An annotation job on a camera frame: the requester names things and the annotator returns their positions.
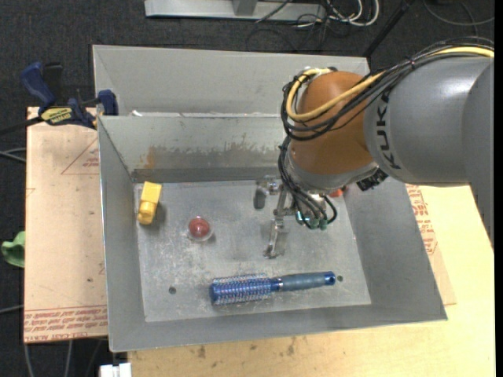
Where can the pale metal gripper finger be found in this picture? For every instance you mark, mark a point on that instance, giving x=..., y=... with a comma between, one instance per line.
x=281, y=239
x=270, y=238

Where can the blue round hairbrush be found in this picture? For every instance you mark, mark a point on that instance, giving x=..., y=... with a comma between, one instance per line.
x=251, y=289

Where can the red-orange small thing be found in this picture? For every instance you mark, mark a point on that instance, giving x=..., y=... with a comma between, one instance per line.
x=337, y=192

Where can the grey metal bin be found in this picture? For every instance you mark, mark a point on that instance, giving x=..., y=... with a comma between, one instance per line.
x=220, y=210

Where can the clear dome with red centre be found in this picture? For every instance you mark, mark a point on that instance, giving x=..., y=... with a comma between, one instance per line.
x=199, y=228

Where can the yellow plastic toy block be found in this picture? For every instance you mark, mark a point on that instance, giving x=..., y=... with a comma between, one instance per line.
x=149, y=200

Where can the brown cardboard board, red print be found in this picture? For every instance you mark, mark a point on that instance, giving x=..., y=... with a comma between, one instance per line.
x=63, y=226

